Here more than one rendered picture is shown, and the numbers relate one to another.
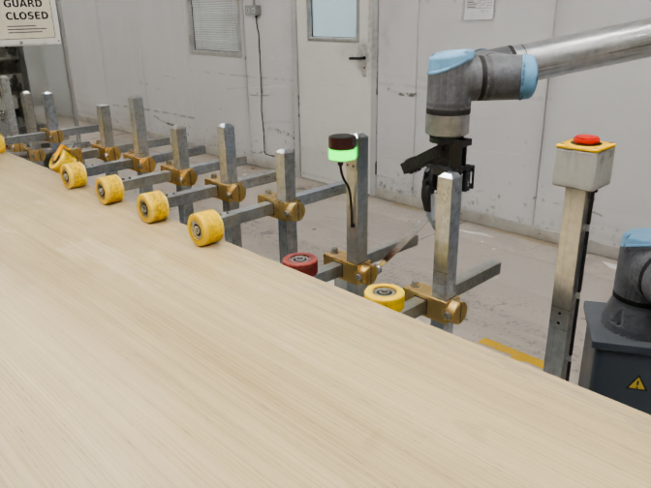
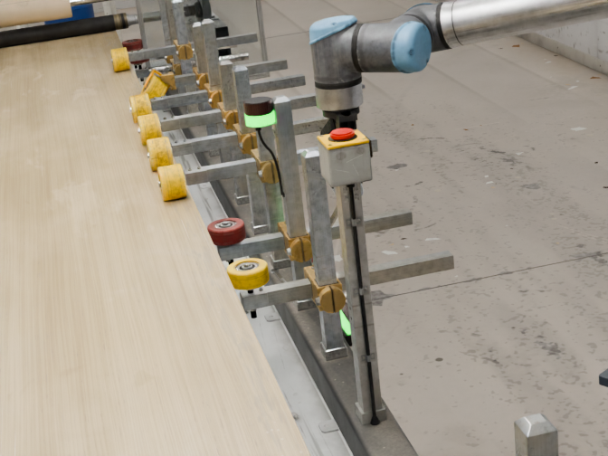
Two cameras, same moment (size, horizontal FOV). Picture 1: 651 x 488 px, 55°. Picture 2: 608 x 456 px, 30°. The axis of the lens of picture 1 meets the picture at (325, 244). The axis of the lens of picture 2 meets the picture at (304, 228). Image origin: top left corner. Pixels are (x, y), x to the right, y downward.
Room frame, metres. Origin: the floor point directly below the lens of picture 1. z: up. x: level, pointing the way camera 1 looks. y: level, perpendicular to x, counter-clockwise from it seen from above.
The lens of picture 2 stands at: (-0.52, -1.32, 1.75)
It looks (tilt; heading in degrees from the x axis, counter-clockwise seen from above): 21 degrees down; 33
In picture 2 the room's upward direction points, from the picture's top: 7 degrees counter-clockwise
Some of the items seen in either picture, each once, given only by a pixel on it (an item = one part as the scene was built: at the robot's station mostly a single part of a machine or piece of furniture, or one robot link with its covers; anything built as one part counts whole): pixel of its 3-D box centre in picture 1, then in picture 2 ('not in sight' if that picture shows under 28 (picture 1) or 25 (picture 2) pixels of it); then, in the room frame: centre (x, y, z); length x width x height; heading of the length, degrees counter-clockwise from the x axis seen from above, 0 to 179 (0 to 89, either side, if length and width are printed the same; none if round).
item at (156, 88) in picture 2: (62, 162); (154, 89); (2.20, 0.93, 0.93); 0.09 x 0.08 x 0.09; 134
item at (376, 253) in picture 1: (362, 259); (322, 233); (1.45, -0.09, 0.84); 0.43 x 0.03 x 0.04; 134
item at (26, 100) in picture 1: (34, 145); (178, 58); (2.82, 1.31, 0.87); 0.03 x 0.03 x 0.48; 44
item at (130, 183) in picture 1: (181, 171); (237, 111); (1.96, 0.46, 0.95); 0.50 x 0.04 x 0.04; 134
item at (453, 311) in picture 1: (434, 303); (324, 288); (1.21, -0.23, 0.84); 0.13 x 0.06 x 0.05; 44
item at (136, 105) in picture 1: (143, 167); (218, 100); (2.10, 0.62, 0.93); 0.03 x 0.03 x 0.48; 44
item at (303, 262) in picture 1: (300, 280); (228, 246); (1.31, 0.06, 0.85); 0.08 x 0.08 x 0.11
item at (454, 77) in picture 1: (450, 81); (337, 51); (1.31, -0.26, 1.29); 0.10 x 0.09 x 0.12; 95
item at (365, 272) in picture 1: (349, 267); (294, 241); (1.39, -0.06, 0.85); 0.13 x 0.06 x 0.05; 44
